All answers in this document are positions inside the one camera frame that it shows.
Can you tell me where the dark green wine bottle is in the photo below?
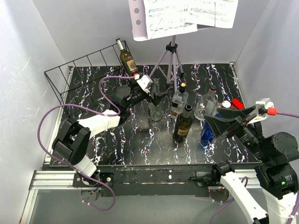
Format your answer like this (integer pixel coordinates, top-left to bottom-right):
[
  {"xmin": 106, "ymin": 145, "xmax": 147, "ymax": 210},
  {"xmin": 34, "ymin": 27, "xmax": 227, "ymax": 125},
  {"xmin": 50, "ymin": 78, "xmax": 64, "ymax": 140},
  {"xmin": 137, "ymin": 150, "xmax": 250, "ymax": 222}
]
[{"xmin": 116, "ymin": 38, "xmax": 139, "ymax": 77}]

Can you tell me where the black wire wine rack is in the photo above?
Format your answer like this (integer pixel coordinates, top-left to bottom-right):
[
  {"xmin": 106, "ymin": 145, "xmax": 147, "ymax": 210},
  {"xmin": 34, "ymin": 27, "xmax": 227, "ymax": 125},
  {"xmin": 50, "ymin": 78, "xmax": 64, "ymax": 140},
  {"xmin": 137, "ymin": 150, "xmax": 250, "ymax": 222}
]
[{"xmin": 44, "ymin": 43, "xmax": 130, "ymax": 111}]

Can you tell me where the purple cable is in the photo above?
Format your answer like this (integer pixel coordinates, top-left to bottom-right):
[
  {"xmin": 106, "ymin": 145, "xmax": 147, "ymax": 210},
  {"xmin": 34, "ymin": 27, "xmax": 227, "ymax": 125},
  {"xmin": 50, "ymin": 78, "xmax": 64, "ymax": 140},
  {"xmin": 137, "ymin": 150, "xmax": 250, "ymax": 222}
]
[
  {"xmin": 209, "ymin": 111, "xmax": 299, "ymax": 224},
  {"xmin": 37, "ymin": 75, "xmax": 141, "ymax": 211}
]

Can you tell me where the sheet music page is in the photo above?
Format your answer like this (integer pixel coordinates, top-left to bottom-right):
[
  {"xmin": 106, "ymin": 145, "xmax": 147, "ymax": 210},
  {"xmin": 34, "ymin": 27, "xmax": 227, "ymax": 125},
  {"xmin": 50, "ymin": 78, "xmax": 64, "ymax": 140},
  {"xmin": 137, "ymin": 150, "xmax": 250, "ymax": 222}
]
[
  {"xmin": 143, "ymin": 0, "xmax": 197, "ymax": 40},
  {"xmin": 185, "ymin": 0, "xmax": 238, "ymax": 28}
]

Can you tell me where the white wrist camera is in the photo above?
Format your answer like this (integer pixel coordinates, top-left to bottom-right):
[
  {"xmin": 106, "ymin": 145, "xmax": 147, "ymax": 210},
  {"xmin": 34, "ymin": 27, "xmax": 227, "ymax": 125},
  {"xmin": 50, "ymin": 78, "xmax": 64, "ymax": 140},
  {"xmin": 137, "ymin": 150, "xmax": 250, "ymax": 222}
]
[
  {"xmin": 134, "ymin": 73, "xmax": 153, "ymax": 94},
  {"xmin": 249, "ymin": 98, "xmax": 278, "ymax": 124}
]

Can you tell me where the blue square bottle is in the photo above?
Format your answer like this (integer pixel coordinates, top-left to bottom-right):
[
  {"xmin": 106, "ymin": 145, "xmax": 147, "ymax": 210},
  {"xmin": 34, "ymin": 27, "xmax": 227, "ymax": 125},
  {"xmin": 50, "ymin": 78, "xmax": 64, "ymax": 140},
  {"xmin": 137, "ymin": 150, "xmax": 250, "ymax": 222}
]
[{"xmin": 201, "ymin": 120, "xmax": 215, "ymax": 142}]

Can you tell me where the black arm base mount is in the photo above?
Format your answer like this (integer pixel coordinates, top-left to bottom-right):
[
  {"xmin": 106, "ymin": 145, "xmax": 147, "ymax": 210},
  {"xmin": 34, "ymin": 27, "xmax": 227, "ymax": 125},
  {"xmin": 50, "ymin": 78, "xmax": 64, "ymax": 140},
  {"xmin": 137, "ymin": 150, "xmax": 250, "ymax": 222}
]
[{"xmin": 72, "ymin": 163, "xmax": 231, "ymax": 198}]

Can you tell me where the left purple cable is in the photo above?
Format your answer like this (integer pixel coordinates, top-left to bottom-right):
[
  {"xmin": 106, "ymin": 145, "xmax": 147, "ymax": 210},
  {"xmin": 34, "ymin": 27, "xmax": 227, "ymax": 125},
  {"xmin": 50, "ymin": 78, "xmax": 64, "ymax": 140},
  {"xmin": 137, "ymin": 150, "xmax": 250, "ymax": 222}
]
[{"xmin": 37, "ymin": 75, "xmax": 141, "ymax": 211}]

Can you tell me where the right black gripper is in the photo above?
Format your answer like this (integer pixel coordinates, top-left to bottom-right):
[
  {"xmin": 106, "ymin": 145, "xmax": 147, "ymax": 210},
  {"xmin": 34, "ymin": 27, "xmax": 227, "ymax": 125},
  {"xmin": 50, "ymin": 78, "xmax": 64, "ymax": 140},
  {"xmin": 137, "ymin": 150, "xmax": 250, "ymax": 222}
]
[{"xmin": 203, "ymin": 104, "xmax": 270, "ymax": 162}]

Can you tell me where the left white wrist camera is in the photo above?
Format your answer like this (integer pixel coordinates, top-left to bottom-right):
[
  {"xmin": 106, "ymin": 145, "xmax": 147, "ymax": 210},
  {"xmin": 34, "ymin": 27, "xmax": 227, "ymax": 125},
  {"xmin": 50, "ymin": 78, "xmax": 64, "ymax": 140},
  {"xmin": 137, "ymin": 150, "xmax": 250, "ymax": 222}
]
[{"xmin": 134, "ymin": 73, "xmax": 153, "ymax": 94}]

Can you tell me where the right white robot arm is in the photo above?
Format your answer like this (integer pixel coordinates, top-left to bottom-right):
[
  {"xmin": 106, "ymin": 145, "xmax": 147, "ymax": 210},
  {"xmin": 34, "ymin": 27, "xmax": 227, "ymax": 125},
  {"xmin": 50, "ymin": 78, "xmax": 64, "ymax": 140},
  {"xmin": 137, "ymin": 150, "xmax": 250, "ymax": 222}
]
[{"xmin": 205, "ymin": 105, "xmax": 299, "ymax": 224}]

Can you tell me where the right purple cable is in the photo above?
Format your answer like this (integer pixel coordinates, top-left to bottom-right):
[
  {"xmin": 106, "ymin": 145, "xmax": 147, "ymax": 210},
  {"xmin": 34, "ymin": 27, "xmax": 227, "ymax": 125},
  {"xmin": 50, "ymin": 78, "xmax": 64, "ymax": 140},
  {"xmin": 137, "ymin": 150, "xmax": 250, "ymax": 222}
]
[{"xmin": 209, "ymin": 111, "xmax": 299, "ymax": 224}]

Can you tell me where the left sheet music page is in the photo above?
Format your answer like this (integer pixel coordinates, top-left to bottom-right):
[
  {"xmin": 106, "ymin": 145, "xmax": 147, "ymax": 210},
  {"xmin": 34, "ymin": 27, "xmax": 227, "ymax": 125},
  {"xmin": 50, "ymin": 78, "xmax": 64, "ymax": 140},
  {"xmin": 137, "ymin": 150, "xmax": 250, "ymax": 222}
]
[{"xmin": 143, "ymin": 0, "xmax": 197, "ymax": 40}]

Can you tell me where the small clear glass bottle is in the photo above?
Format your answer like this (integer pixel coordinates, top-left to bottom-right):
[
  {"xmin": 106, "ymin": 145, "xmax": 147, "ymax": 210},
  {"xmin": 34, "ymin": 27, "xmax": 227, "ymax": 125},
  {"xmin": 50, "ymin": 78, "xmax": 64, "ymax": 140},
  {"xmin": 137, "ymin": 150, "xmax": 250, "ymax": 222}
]
[{"xmin": 194, "ymin": 85, "xmax": 217, "ymax": 121}]

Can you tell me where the clear bottle black cap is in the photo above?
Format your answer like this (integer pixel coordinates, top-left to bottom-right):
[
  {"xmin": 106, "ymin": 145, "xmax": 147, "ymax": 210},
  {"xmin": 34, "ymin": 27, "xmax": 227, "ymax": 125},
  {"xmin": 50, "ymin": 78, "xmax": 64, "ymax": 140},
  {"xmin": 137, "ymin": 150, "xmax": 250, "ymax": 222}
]
[{"xmin": 171, "ymin": 83, "xmax": 189, "ymax": 119}]

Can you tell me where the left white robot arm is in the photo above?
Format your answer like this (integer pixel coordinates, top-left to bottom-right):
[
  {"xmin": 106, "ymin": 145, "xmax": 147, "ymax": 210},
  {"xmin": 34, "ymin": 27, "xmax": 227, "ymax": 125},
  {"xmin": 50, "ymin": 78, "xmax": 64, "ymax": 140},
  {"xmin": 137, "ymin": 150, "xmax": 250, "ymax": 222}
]
[{"xmin": 52, "ymin": 85, "xmax": 166, "ymax": 187}]

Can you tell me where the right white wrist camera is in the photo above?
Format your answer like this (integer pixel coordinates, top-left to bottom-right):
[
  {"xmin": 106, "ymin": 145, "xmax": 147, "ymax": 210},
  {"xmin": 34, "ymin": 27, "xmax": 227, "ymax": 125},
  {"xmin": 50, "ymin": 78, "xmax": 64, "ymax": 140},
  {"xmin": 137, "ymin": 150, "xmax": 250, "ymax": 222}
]
[{"xmin": 249, "ymin": 98, "xmax": 278, "ymax": 124}]

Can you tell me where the red yellow toy block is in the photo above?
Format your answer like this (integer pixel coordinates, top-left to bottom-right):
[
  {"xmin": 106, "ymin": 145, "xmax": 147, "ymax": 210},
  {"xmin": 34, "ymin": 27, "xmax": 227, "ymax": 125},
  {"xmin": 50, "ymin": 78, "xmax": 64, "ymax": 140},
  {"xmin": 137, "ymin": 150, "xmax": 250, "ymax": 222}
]
[{"xmin": 230, "ymin": 98, "xmax": 245, "ymax": 110}]

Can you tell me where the tall clear bottle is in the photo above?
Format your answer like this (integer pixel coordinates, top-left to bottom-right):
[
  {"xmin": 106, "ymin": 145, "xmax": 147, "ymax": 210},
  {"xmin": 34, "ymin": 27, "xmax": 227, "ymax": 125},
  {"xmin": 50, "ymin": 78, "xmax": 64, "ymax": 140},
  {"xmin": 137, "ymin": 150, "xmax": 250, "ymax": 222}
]
[{"xmin": 148, "ymin": 78, "xmax": 163, "ymax": 121}]

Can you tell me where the green wine bottle silver neck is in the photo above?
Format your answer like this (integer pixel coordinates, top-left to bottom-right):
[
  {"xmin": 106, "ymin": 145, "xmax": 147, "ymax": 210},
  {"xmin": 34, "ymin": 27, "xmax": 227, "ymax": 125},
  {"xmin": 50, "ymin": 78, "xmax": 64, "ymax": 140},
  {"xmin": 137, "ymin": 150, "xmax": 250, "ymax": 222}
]
[{"xmin": 173, "ymin": 104, "xmax": 193, "ymax": 142}]

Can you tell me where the lilac music stand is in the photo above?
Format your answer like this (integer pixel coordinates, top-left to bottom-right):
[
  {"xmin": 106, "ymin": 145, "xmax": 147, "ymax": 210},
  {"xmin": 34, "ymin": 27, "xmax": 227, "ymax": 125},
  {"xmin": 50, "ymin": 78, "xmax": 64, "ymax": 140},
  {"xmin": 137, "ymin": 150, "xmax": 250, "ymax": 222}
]
[{"xmin": 128, "ymin": 0, "xmax": 209, "ymax": 90}]

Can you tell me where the right sheet music page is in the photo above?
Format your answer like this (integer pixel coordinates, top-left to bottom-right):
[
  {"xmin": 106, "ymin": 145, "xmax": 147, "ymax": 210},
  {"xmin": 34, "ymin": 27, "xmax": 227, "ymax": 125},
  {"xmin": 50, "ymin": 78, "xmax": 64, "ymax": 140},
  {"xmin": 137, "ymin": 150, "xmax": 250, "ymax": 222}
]
[{"xmin": 185, "ymin": 0, "xmax": 238, "ymax": 28}]

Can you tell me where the aluminium frame rail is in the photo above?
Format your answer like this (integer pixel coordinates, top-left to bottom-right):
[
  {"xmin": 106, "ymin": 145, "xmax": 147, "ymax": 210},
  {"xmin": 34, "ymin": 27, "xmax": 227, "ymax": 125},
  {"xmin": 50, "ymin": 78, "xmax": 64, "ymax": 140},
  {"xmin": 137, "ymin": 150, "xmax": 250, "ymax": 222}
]
[{"xmin": 20, "ymin": 65, "xmax": 103, "ymax": 224}]

